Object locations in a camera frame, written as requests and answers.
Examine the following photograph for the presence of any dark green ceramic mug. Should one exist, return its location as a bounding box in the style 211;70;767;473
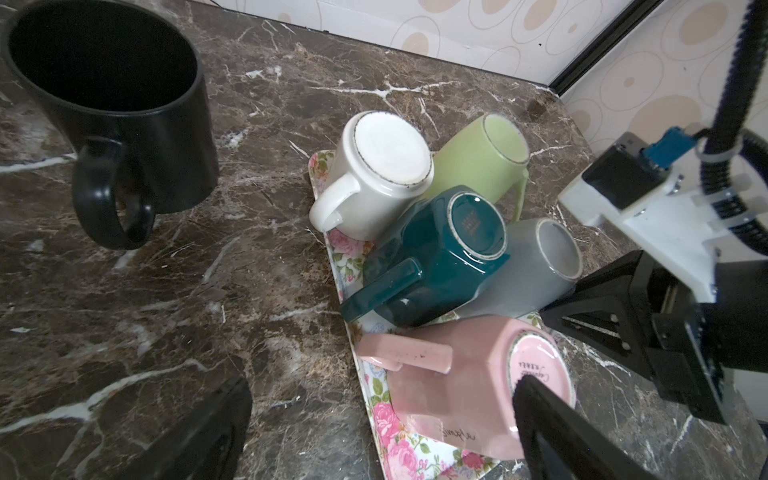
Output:
340;185;510;328

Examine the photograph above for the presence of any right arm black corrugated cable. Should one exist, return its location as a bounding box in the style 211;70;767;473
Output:
695;0;768;258

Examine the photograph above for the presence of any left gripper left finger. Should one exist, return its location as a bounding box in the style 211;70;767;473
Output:
115;377;252;479

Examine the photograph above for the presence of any light green ceramic mug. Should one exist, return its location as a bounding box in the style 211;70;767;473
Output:
423;113;530;221

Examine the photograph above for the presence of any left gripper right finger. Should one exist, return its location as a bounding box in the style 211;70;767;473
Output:
513;375;654;479

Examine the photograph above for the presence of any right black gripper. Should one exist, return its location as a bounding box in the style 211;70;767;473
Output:
539;250;767;424

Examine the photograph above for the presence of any white ceramic mug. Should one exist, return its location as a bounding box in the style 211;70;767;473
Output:
309;111;434;241

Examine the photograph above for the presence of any grey ceramic mug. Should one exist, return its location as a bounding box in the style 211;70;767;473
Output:
455;218;583;319

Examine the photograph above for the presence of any pink ceramic mug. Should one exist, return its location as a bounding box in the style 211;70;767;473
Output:
356;315;576;461

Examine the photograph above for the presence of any floral rectangular tray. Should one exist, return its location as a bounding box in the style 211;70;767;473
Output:
307;148;577;480

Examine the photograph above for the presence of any black ceramic mug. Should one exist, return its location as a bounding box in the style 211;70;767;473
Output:
1;1;219;250

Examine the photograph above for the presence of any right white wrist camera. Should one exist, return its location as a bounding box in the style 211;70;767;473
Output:
559;123;767;303

